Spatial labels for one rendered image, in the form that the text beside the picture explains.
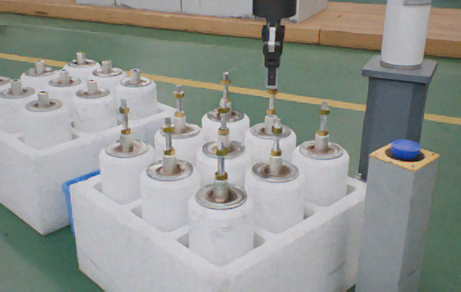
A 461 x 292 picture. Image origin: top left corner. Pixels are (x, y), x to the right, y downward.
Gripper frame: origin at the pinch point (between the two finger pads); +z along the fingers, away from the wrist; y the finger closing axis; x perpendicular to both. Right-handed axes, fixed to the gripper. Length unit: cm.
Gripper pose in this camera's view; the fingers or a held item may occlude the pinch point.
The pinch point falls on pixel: (272, 76)
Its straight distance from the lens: 98.9
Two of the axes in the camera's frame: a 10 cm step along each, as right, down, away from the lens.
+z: 0.0, 9.3, 3.8
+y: 1.3, -3.7, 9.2
